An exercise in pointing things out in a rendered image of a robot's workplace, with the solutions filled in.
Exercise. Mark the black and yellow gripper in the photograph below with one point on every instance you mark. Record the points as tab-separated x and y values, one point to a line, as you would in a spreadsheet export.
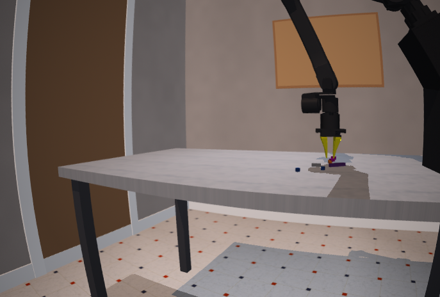
330	128

